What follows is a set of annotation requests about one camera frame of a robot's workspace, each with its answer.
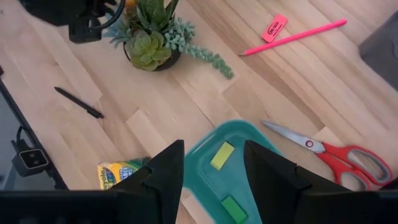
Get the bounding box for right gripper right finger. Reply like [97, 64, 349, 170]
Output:
[244, 139, 349, 224]

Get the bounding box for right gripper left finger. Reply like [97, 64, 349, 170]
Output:
[113, 139, 185, 224]

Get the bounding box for teal plastic bin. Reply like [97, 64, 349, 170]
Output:
[182, 119, 284, 224]

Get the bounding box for green eraser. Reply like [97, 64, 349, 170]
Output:
[221, 195, 249, 224]

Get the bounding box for yellow eraser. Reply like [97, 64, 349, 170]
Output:
[210, 141, 236, 171]

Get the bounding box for red handled scissors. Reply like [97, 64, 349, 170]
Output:
[262, 120, 393, 191]

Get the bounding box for black ballpoint pen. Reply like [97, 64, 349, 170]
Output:
[53, 86, 105, 119]

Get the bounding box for pink marker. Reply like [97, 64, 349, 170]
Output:
[238, 18, 348, 57]

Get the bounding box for yellow green crayon box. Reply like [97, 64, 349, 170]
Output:
[97, 157, 153, 190]

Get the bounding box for succulent plant in black pot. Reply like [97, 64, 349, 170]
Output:
[102, 0, 234, 80]

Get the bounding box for pink eraser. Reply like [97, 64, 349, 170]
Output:
[261, 13, 289, 44]

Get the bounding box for small grey plastic bin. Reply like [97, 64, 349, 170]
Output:
[358, 11, 398, 93]

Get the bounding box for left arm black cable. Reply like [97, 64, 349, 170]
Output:
[90, 0, 126, 31]

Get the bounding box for black metal table frame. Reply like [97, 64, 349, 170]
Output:
[0, 65, 69, 190]

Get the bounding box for table edge camera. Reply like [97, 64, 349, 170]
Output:
[11, 138, 50, 178]

